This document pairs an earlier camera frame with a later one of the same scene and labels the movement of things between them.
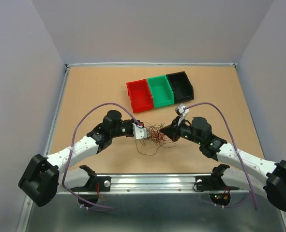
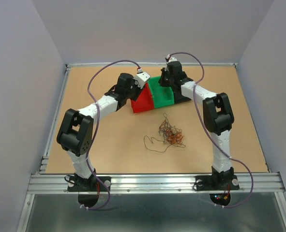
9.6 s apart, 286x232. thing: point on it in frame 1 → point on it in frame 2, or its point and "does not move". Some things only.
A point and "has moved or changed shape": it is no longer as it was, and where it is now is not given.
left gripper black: x=129 y=121 → x=135 y=83
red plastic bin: x=140 y=95 does not move
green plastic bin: x=161 y=90 does not move
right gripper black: x=172 y=130 → x=162 y=82
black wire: x=144 y=145 → x=151 y=140
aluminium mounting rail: x=158 y=182 does not move
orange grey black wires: x=154 y=135 has moved or changed shape
